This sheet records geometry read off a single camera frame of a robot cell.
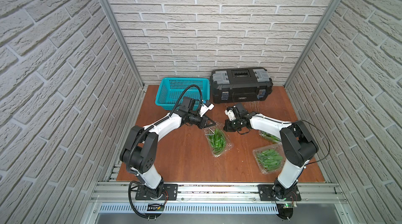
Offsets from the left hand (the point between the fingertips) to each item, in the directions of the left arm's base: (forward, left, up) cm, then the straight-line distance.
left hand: (216, 123), depth 82 cm
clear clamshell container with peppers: (-6, -2, -9) cm, 11 cm away
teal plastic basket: (+37, +31, -12) cm, 50 cm away
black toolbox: (+26, -12, +3) cm, 29 cm away
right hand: (+4, -7, -11) cm, 14 cm away
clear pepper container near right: (-16, -29, -10) cm, 34 cm away
